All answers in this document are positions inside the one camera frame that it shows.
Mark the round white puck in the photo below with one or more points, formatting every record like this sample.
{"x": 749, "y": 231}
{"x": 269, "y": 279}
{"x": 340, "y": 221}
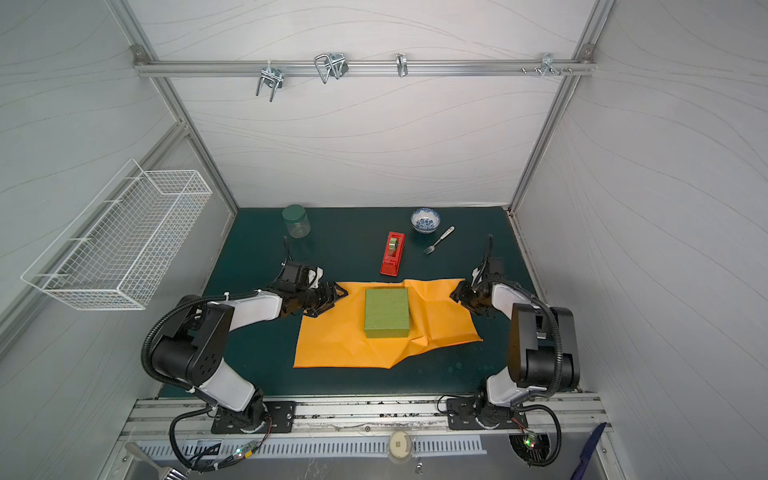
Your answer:
{"x": 400, "y": 447}

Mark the middle metal clamp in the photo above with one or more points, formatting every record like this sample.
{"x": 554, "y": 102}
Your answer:
{"x": 331, "y": 65}

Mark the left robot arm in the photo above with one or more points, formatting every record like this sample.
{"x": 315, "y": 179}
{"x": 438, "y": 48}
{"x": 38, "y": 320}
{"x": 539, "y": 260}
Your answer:
{"x": 186, "y": 347}

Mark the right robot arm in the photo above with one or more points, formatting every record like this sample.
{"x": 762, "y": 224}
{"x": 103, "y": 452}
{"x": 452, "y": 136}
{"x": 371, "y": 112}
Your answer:
{"x": 542, "y": 356}

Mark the metal clamp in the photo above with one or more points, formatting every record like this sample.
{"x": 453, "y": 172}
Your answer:
{"x": 331, "y": 65}
{"x": 271, "y": 79}

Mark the green gift box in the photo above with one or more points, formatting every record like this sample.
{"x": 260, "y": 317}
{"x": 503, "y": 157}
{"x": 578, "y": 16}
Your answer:
{"x": 387, "y": 313}

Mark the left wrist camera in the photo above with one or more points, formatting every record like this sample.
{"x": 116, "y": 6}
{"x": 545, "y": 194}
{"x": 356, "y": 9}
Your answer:
{"x": 315, "y": 275}

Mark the right metal bracket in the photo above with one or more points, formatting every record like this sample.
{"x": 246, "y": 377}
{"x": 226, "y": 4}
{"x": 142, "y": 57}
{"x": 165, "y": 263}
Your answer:
{"x": 547, "y": 68}

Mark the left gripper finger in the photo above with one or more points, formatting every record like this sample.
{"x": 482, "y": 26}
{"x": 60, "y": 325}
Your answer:
{"x": 333, "y": 291}
{"x": 317, "y": 310}

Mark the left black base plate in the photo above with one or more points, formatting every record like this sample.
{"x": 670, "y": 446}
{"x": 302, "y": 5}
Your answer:
{"x": 282, "y": 417}

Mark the white wire basket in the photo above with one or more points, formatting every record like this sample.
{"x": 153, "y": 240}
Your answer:
{"x": 115, "y": 253}

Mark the small metal hook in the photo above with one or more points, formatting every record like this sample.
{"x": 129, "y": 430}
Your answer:
{"x": 401, "y": 65}

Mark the blue handled tool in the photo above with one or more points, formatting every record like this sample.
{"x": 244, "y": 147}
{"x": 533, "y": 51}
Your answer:
{"x": 588, "y": 451}

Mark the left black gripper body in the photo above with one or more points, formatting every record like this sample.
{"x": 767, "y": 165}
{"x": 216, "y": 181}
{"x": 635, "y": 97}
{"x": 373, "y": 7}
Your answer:
{"x": 309, "y": 296}

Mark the left metal clamp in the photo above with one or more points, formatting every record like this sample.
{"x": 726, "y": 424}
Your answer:
{"x": 271, "y": 79}

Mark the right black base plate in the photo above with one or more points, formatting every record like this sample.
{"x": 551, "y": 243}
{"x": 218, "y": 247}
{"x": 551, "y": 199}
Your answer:
{"x": 474, "y": 413}

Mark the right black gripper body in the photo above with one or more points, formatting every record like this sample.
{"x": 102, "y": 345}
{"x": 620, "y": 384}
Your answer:
{"x": 468, "y": 294}

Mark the green table mat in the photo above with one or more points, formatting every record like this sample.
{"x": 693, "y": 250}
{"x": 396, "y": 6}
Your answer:
{"x": 348, "y": 243}

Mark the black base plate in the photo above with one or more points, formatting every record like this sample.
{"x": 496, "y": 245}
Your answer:
{"x": 474, "y": 413}
{"x": 282, "y": 417}

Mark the aluminium cross rail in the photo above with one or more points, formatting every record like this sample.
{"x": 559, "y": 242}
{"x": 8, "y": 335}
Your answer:
{"x": 357, "y": 68}

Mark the silver fork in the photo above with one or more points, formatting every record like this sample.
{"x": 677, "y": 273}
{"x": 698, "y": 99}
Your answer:
{"x": 430, "y": 249}

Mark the green lid glass jar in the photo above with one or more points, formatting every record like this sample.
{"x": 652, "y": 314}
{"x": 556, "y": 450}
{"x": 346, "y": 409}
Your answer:
{"x": 296, "y": 220}

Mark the blue white ceramic bowl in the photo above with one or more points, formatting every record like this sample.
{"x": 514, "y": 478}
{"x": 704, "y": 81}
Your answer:
{"x": 425, "y": 220}

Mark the red tape dispenser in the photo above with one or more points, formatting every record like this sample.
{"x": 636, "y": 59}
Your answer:
{"x": 393, "y": 253}

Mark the orange wrapping paper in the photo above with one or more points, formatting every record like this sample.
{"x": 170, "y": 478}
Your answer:
{"x": 337, "y": 338}

